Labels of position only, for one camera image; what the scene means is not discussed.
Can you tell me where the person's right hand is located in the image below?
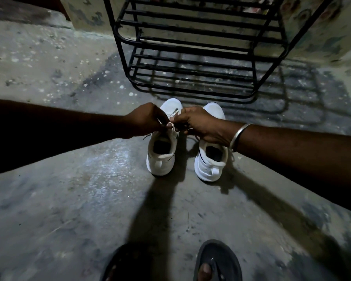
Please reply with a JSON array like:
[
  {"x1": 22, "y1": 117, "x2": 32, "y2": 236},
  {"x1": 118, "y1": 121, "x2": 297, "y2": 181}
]
[{"x1": 170, "y1": 106, "x2": 236, "y2": 147}]

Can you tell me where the person's left hand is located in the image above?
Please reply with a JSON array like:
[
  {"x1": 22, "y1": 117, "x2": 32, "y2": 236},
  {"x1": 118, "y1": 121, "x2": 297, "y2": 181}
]
[{"x1": 123, "y1": 102, "x2": 171, "y2": 140}]

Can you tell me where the white sneaker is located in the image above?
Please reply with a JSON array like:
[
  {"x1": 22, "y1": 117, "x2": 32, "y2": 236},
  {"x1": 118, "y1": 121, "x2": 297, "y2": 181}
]
[
  {"x1": 194, "y1": 102, "x2": 229, "y2": 182},
  {"x1": 143, "y1": 98, "x2": 184, "y2": 177}
]

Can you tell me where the person's right forearm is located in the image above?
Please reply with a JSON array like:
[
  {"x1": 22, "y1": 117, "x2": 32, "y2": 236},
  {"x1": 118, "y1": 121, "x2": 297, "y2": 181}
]
[{"x1": 231, "y1": 124, "x2": 351, "y2": 216}]

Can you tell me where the person's left forearm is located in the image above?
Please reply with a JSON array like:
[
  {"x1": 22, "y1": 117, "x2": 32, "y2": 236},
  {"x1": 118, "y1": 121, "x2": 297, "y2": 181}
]
[{"x1": 0, "y1": 98, "x2": 129, "y2": 178}]

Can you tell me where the black metal shoe rack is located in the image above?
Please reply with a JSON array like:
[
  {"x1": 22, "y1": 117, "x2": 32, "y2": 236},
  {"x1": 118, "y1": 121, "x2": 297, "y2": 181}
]
[{"x1": 102, "y1": 0, "x2": 337, "y2": 104}]

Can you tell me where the black sandal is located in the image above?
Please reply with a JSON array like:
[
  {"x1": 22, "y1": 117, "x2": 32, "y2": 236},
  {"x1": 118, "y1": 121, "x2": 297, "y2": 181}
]
[
  {"x1": 100, "y1": 242, "x2": 154, "y2": 281},
  {"x1": 193, "y1": 239, "x2": 243, "y2": 281}
]

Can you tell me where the person's right foot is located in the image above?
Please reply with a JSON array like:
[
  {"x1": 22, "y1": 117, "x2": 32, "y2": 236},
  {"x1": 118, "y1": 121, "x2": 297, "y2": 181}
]
[{"x1": 197, "y1": 262, "x2": 213, "y2": 281}]

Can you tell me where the silver metal bracelet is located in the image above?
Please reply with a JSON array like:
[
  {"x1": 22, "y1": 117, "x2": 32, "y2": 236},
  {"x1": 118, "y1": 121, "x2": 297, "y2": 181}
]
[{"x1": 228, "y1": 123, "x2": 254, "y2": 152}]

